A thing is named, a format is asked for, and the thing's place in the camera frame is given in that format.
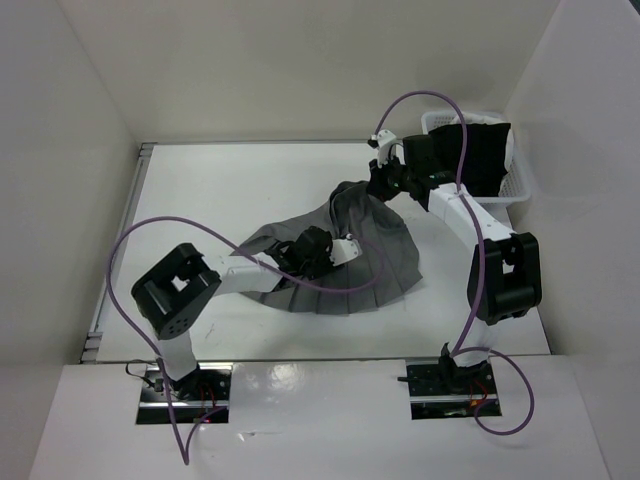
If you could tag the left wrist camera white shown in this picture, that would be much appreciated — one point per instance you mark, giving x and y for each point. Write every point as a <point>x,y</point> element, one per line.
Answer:
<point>344,250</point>

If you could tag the black skirt in basket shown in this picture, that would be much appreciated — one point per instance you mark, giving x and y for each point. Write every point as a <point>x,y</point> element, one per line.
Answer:
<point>484,164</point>

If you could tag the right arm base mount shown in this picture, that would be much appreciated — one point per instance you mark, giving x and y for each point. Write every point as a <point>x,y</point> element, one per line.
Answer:
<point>437,389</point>

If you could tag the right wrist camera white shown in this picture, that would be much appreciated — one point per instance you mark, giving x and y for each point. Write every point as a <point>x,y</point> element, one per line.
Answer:
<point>384,142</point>

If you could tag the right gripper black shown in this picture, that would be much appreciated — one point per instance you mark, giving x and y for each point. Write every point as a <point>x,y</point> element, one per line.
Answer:
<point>377,183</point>

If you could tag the white plastic basket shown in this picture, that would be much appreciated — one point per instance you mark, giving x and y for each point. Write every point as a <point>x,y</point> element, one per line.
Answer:
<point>515,187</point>

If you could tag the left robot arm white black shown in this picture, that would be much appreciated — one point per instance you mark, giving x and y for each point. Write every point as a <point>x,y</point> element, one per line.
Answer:
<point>174,292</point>

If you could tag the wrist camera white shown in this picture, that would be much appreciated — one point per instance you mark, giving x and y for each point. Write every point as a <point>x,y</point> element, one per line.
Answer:
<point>384,142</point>
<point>344,250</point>

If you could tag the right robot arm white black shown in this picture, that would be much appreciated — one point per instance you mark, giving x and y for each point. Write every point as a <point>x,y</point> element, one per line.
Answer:
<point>505,277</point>

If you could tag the grey pleated skirt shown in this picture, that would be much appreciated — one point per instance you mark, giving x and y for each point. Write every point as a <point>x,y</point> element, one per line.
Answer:
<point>387,248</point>

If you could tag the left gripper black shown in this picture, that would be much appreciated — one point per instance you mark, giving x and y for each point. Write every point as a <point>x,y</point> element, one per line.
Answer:
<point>327,267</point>

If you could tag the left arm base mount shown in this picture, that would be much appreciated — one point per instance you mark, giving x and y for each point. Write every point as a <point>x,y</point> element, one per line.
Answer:
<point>209,396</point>

